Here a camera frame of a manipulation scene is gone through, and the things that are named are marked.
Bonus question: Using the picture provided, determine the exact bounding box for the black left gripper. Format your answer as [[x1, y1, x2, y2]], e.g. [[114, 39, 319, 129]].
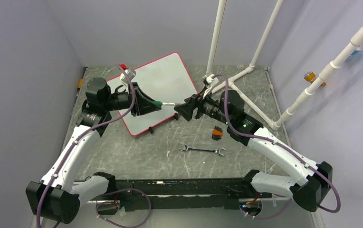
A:
[[103, 82, 162, 117]]

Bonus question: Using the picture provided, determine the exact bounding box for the black orange hex key set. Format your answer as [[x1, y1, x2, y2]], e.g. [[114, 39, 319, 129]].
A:
[[211, 126, 223, 141]]

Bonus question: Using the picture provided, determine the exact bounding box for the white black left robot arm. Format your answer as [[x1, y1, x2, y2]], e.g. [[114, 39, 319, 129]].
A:
[[26, 77, 162, 227]]

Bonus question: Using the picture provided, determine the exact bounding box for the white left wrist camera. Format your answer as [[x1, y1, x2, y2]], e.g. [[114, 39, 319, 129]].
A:
[[120, 64, 136, 90]]

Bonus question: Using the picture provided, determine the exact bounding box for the silver open-end wrench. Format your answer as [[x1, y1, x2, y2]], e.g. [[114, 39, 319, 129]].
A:
[[179, 143, 226, 157]]

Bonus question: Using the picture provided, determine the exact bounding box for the pink framed whiteboard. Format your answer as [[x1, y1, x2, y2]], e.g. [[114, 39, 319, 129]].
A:
[[122, 52, 199, 136]]

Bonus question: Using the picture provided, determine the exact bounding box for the orange wall fitting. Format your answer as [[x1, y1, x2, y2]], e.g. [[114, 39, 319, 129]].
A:
[[304, 72, 316, 83]]

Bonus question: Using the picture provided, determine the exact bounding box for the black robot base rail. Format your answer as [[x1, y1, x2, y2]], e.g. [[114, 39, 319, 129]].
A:
[[93, 178, 271, 212]]

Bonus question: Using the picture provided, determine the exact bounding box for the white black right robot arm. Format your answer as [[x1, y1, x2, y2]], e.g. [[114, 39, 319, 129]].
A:
[[174, 90, 333, 212]]

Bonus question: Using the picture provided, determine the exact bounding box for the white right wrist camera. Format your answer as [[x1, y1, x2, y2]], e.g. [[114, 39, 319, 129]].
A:
[[202, 73, 219, 98]]

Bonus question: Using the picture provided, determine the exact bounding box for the blue wall fitting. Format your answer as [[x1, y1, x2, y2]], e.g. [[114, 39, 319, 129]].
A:
[[351, 46, 362, 56]]

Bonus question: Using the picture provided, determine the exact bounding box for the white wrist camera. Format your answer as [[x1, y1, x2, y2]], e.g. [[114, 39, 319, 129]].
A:
[[120, 64, 136, 90], [202, 73, 219, 98]]

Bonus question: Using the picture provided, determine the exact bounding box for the white PVC pipe frame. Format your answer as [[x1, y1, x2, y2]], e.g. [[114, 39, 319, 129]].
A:
[[205, 0, 285, 130]]

